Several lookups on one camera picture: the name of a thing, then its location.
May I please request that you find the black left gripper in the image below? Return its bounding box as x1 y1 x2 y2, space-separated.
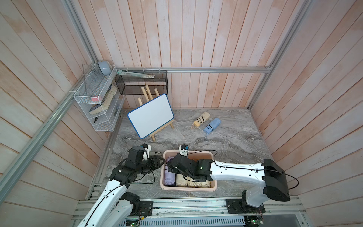
136 155 166 175

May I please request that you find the purple umbrella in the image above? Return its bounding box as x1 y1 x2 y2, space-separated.
164 157 176 186

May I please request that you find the beige umbrella with wooden handle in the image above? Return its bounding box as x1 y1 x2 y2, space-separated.
187 177 211 188

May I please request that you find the beige umbrella black lining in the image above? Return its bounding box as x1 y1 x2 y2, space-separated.
176 174 188 187

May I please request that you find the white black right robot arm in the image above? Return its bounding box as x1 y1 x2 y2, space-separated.
167 154 290 208

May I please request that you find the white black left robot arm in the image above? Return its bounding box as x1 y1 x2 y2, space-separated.
78 144 165 227

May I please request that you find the light blue folded umbrella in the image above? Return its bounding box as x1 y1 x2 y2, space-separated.
203 118 221 140

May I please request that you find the small beige striped umbrella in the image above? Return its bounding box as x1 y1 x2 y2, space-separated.
191 112 210 129

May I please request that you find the beige black stapler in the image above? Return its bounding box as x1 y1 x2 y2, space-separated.
149 151 162 156

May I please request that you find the blue framed whiteboard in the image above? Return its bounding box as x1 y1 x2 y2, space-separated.
128 94 174 139

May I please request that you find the black mesh basket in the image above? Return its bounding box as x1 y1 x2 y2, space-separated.
114 69 168 96

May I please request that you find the book on shelf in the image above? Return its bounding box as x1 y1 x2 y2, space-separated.
89 84 117 115

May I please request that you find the grey round speaker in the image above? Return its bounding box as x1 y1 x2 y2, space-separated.
98 61 112 77

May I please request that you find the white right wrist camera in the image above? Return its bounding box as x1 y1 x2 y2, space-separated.
179 144 189 157

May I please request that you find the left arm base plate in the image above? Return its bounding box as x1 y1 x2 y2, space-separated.
121 192 153 217

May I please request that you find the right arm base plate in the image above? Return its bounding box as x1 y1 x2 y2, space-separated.
226 190 266 214

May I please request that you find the white wire shelf rack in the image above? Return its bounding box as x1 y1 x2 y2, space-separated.
74 64 125 132

